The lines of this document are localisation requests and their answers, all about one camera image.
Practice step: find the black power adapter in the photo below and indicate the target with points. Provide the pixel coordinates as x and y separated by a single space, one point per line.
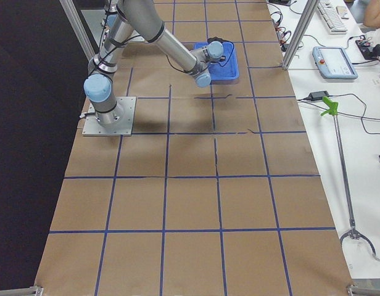
318 95

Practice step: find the white keyboard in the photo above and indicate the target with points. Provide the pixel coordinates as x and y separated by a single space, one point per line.
330 18

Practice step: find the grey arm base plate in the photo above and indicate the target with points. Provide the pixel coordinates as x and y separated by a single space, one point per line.
115 123

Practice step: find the brown paper table cover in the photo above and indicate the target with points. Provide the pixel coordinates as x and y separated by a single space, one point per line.
215 193

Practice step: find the blue plastic tray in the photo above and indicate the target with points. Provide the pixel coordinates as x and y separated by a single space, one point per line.
226 71

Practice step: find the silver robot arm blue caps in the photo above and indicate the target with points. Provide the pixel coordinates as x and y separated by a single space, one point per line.
144 27

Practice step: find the aluminium frame post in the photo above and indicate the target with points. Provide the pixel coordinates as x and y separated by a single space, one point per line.
80 27
299 32

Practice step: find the blue teach pendant tablet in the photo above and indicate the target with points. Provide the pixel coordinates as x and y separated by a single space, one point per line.
333 63

